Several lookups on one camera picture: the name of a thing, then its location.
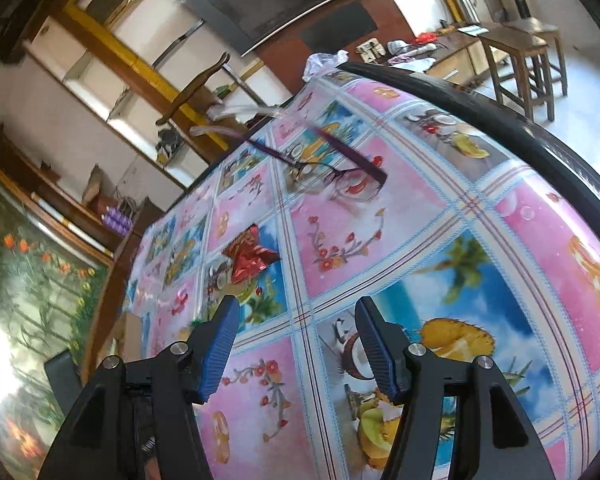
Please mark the purple framed eyeglasses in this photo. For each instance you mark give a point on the purple framed eyeglasses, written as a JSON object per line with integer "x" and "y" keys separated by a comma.
{"x": 350, "y": 180}

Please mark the dark wooden chair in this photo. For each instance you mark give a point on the dark wooden chair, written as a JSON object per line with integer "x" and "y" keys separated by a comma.
{"x": 200, "y": 82}

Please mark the dark bag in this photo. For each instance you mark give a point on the dark bag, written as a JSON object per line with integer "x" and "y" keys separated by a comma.
{"x": 169, "y": 146}

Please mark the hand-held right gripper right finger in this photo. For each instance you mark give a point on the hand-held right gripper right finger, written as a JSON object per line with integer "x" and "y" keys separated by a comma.
{"x": 377, "y": 350}

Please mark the flower wall poster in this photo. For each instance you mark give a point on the flower wall poster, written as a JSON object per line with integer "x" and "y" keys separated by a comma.
{"x": 30, "y": 310}

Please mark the small red item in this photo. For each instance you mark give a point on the small red item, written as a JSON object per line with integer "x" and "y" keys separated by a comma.
{"x": 426, "y": 37}

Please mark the wooden stool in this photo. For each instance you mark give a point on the wooden stool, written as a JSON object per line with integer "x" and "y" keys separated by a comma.
{"x": 535, "y": 25}
{"x": 510, "y": 40}

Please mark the purple bottle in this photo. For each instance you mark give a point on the purple bottle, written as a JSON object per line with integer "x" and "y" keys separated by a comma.
{"x": 111, "y": 219}
{"x": 124, "y": 221}

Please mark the low wooden cabinet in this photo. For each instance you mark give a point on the low wooden cabinet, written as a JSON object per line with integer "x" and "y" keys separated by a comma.
{"x": 445, "y": 62}

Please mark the brown paper bag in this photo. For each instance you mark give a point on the brown paper bag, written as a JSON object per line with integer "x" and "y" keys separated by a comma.
{"x": 92, "y": 187}

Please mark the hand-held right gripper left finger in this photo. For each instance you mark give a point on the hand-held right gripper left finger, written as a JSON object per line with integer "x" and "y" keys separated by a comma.
{"x": 220, "y": 350}

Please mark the steel electric kettle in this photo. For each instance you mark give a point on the steel electric kettle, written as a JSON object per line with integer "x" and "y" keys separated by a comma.
{"x": 463, "y": 2}

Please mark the wooden sideboard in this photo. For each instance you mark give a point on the wooden sideboard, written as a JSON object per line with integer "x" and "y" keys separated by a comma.
{"x": 120, "y": 250}

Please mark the red foil snack packet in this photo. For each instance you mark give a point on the red foil snack packet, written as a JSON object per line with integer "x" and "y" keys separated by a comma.
{"x": 250, "y": 257}

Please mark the black rimmed round table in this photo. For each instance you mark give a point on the black rimmed round table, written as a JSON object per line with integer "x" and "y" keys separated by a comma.
{"x": 555, "y": 145}

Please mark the wooden wall shelf unit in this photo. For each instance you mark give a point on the wooden wall shelf unit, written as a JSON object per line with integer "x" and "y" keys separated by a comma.
{"x": 105, "y": 42}

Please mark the white plastic bag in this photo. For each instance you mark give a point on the white plastic bag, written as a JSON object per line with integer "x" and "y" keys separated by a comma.
{"x": 325, "y": 62}

